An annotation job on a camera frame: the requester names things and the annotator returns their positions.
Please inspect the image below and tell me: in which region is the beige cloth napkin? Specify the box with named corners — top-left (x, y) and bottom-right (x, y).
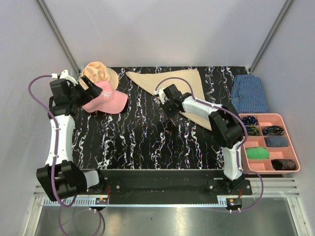
top-left (125, 68), bottom-right (214, 131)

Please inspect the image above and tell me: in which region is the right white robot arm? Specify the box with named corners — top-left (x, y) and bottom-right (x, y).
top-left (155, 84), bottom-right (246, 195)

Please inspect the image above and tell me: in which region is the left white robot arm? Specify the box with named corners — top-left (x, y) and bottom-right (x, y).
top-left (36, 72), bottom-right (106, 202)

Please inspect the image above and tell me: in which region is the beige bucket hat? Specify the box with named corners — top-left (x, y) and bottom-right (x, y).
top-left (81, 61), bottom-right (119, 89)

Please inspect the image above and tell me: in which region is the pink baseball cap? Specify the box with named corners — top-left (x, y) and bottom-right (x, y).
top-left (82, 81), bottom-right (128, 114)

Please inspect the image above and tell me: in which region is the blue checkered folded cloth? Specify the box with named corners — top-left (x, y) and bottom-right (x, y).
top-left (231, 74), bottom-right (268, 114)

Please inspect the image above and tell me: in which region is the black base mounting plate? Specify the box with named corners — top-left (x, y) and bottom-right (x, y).
top-left (78, 168), bottom-right (253, 196)

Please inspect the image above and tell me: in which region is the green rolled sock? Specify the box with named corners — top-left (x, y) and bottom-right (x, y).
top-left (246, 147), bottom-right (270, 160)

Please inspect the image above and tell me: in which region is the pink divided organizer tray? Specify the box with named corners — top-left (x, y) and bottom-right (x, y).
top-left (240, 113), bottom-right (300, 175)

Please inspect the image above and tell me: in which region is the teal patterned rolled sock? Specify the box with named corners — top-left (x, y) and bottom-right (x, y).
top-left (262, 125), bottom-right (284, 136)

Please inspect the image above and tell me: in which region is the grey blue rolled sock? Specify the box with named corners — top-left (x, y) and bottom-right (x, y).
top-left (264, 136), bottom-right (288, 148)

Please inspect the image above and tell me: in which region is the dark patterned rolled sock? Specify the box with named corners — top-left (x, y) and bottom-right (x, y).
top-left (271, 159), bottom-right (297, 171)

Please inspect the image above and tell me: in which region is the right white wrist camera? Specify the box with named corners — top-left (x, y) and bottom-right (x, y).
top-left (154, 88), bottom-right (168, 104)

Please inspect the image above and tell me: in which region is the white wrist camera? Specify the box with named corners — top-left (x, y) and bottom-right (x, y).
top-left (51, 70), bottom-right (78, 85)
top-left (154, 88), bottom-right (168, 104)

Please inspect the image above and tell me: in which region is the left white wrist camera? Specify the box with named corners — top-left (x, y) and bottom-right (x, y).
top-left (51, 70), bottom-right (78, 85)

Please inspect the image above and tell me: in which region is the aluminium frame post left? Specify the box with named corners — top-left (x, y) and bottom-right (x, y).
top-left (35, 0), bottom-right (81, 76)

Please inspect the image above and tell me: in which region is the aluminium frame post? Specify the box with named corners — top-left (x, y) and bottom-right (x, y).
top-left (35, 0), bottom-right (81, 76)
top-left (248, 0), bottom-right (295, 74)

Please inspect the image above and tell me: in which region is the slotted aluminium rail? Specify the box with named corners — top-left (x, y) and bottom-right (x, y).
top-left (33, 178), bottom-right (301, 207)

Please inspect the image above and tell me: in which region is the aluminium frame post right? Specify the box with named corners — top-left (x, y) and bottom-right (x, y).
top-left (248, 0), bottom-right (295, 74)

